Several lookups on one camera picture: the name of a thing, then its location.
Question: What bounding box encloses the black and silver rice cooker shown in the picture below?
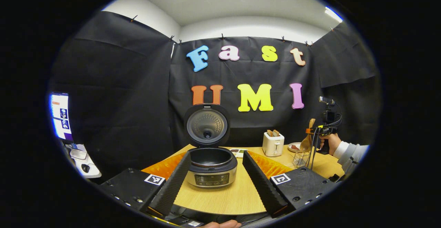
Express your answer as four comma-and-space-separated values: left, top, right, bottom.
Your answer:
184, 103, 238, 189

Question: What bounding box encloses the small ceiling light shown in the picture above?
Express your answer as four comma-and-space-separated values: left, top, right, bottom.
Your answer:
325, 7, 343, 23

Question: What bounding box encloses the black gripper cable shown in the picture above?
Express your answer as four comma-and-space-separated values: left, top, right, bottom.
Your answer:
307, 127, 324, 170

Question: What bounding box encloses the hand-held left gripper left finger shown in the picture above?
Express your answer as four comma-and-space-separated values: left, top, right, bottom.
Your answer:
100, 151, 192, 218

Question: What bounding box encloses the metal wire chopstick holder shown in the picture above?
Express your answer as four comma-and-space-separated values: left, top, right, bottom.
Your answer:
293, 151, 310, 167

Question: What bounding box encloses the white side desk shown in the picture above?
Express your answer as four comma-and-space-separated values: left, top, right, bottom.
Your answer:
65, 144, 102, 178

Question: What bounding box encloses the white toaster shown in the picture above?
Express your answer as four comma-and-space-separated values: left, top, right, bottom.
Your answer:
262, 132, 285, 157

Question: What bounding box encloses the computer monitor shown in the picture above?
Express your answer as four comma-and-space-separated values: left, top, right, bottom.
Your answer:
50, 92, 74, 142

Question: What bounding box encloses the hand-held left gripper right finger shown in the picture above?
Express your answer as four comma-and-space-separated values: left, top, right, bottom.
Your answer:
242, 150, 340, 219

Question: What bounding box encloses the black backdrop cloth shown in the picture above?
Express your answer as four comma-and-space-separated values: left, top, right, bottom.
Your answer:
48, 11, 381, 184

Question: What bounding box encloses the wooden spoon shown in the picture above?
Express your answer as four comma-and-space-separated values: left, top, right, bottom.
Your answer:
300, 118, 316, 153

